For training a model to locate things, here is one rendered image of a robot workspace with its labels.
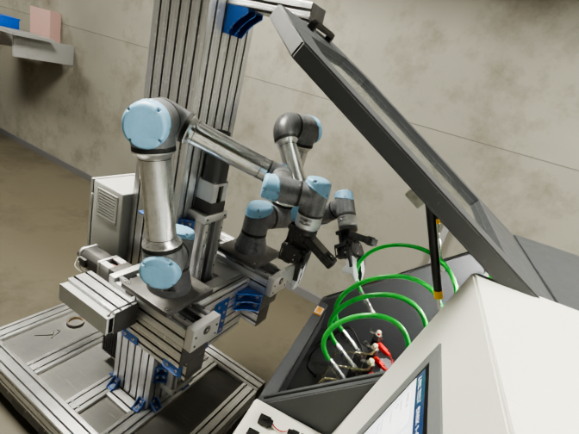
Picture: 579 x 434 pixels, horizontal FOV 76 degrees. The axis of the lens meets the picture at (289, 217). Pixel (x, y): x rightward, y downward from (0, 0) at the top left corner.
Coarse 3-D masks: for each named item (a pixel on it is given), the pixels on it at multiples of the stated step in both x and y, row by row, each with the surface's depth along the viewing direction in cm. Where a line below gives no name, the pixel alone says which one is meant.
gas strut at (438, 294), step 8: (432, 216) 77; (432, 224) 77; (432, 232) 78; (432, 240) 78; (432, 248) 79; (432, 256) 79; (432, 264) 80; (432, 272) 81; (440, 280) 80; (440, 288) 81; (440, 296) 81; (440, 304) 82
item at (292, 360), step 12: (324, 312) 157; (312, 324) 147; (300, 336) 138; (312, 336) 147; (300, 348) 132; (288, 360) 125; (300, 360) 138; (276, 372) 119; (288, 372) 120; (276, 384) 114; (288, 384) 130
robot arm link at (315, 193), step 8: (312, 176) 107; (304, 184) 105; (312, 184) 103; (320, 184) 103; (328, 184) 104; (304, 192) 104; (312, 192) 104; (320, 192) 104; (328, 192) 105; (304, 200) 104; (312, 200) 104; (320, 200) 104; (304, 208) 106; (312, 208) 105; (320, 208) 106; (312, 216) 106; (320, 216) 107
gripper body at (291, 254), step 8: (288, 232) 114; (296, 232) 111; (304, 232) 108; (312, 232) 109; (288, 240) 114; (296, 240) 112; (280, 248) 112; (288, 248) 111; (296, 248) 111; (304, 248) 112; (280, 256) 113; (288, 256) 112; (296, 256) 111; (304, 256) 110; (304, 264) 113
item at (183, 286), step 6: (186, 270) 128; (186, 276) 128; (180, 282) 126; (186, 282) 129; (150, 288) 126; (156, 288) 124; (168, 288) 126; (174, 288) 125; (180, 288) 127; (186, 288) 129; (156, 294) 125; (162, 294) 125; (168, 294) 125; (174, 294) 126; (180, 294) 127
